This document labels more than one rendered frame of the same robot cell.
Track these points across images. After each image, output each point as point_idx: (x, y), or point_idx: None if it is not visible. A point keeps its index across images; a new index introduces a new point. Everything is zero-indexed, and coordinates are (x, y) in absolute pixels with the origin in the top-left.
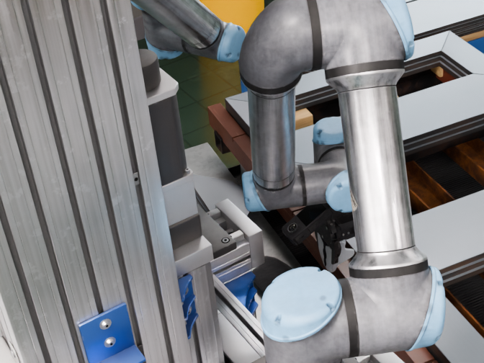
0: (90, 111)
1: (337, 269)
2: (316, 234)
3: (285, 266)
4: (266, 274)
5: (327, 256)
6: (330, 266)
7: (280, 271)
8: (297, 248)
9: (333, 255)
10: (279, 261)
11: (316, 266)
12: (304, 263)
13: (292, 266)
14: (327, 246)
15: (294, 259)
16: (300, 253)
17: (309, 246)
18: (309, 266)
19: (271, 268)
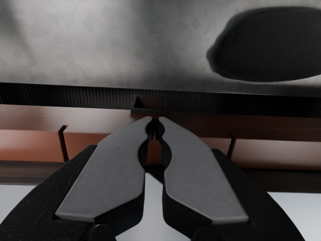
0: None
1: (194, 133)
2: (251, 200)
3: (302, 73)
4: (313, 35)
5: (131, 151)
6: (112, 132)
7: (300, 60)
8: (319, 112)
9: (35, 196)
10: (316, 71)
11: (284, 114)
12: (297, 106)
13: (296, 85)
14: (115, 203)
15: (303, 94)
16: (311, 110)
17: (295, 122)
18: (290, 108)
19: (317, 51)
